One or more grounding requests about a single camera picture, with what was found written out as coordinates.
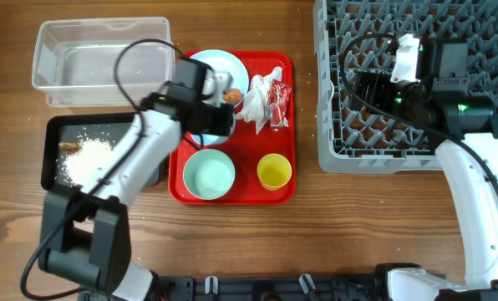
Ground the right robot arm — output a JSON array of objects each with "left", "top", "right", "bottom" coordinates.
[{"left": 344, "top": 34, "right": 498, "bottom": 300}]

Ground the black plastic tray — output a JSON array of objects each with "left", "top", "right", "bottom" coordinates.
[{"left": 40, "top": 111, "right": 162, "bottom": 193}]

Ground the brown food scrap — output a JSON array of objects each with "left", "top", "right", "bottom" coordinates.
[{"left": 58, "top": 141, "right": 80, "bottom": 154}]

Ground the grey dishwasher rack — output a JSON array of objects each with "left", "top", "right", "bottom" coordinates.
[{"left": 313, "top": 0, "right": 498, "bottom": 174}]

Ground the clear plastic bin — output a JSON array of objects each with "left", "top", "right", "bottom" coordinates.
[{"left": 32, "top": 17, "right": 175, "bottom": 107}]

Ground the light blue plate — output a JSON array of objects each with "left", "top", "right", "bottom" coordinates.
[{"left": 190, "top": 49, "right": 249, "bottom": 108}]

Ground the orange carrot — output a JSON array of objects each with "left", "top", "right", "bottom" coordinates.
[{"left": 222, "top": 89, "right": 242, "bottom": 105}]

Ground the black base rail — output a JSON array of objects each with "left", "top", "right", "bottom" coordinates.
[{"left": 153, "top": 273, "right": 389, "bottom": 301}]

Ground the white napkin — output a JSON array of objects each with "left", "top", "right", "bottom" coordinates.
[{"left": 235, "top": 66, "right": 282, "bottom": 134}]

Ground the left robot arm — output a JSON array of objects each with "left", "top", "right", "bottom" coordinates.
[{"left": 24, "top": 58, "right": 234, "bottom": 300}]

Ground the pale green bowl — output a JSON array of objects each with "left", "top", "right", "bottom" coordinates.
[{"left": 183, "top": 149, "right": 236, "bottom": 201}]

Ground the light blue bowl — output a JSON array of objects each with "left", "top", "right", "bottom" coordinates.
[{"left": 191, "top": 134, "right": 229, "bottom": 146}]

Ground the red serving tray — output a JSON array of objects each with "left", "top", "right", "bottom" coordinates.
[{"left": 168, "top": 50, "right": 296, "bottom": 206}]

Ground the red snack wrapper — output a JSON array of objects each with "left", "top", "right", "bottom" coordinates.
[{"left": 268, "top": 79, "right": 292, "bottom": 130}]

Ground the white rice pile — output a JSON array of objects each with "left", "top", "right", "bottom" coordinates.
[{"left": 58, "top": 138, "right": 113, "bottom": 186}]

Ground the yellow plastic cup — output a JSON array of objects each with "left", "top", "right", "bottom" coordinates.
[{"left": 257, "top": 153, "right": 292, "bottom": 191}]

